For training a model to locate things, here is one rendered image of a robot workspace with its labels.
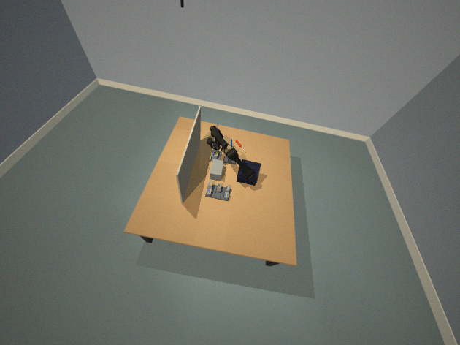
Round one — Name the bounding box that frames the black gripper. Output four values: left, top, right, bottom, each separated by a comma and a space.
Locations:
207, 138, 219, 148

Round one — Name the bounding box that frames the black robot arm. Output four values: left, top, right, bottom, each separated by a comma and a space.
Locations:
210, 126, 255, 180

